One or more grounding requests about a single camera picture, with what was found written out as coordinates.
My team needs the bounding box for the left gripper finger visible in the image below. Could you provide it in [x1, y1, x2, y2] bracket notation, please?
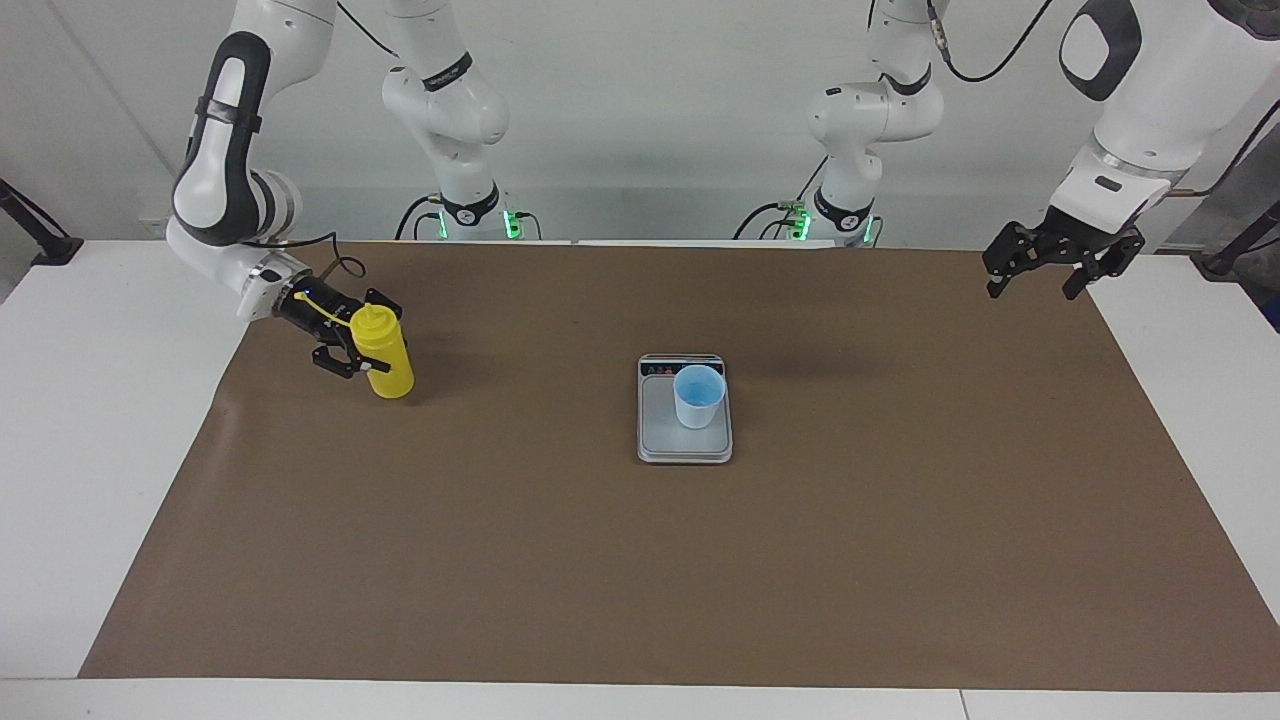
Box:
[982, 222, 1049, 300]
[1062, 232, 1147, 301]

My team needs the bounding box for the yellow squeeze bottle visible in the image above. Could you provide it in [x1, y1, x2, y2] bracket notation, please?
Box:
[293, 290, 415, 400]

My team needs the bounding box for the light blue paper cup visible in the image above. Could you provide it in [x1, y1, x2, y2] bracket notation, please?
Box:
[673, 365, 728, 430]

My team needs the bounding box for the silver digital kitchen scale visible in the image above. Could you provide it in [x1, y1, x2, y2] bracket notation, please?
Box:
[637, 353, 734, 465]

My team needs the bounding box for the black clamp stand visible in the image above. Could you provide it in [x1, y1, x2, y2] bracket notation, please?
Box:
[1200, 200, 1280, 279]
[0, 178, 84, 266]

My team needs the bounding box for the dark grey slanted panel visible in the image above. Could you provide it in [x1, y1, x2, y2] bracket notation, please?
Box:
[1165, 150, 1280, 251]

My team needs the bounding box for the brown table mat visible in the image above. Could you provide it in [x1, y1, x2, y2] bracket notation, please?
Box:
[78, 240, 1280, 693]

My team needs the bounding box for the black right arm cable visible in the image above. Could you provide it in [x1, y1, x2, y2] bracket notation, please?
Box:
[240, 0, 401, 283]

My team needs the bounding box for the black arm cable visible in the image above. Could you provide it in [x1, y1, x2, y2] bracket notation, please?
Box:
[925, 0, 1280, 198]
[240, 0, 401, 283]

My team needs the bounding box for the black base power cable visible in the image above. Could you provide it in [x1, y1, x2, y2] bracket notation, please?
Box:
[395, 193, 446, 241]
[733, 200, 801, 241]

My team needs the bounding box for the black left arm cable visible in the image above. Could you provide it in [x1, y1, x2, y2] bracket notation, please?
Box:
[925, 0, 1280, 198]

